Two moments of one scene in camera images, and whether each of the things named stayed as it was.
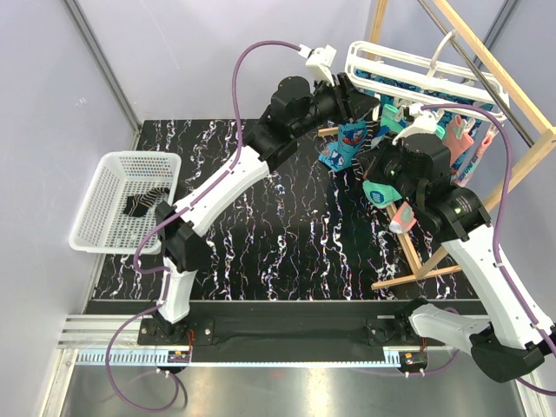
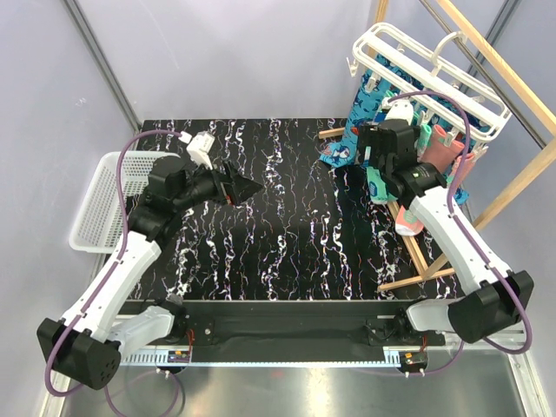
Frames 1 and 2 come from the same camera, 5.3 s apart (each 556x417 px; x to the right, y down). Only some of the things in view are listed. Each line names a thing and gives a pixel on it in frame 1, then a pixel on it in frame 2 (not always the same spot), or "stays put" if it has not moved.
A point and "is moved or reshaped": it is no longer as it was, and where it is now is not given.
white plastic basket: [121, 202] stays put
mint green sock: [380, 194] is moved or reshaped
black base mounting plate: [307, 331] stays put
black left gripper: [352, 103] to [232, 188]
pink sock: [485, 142] to [467, 166]
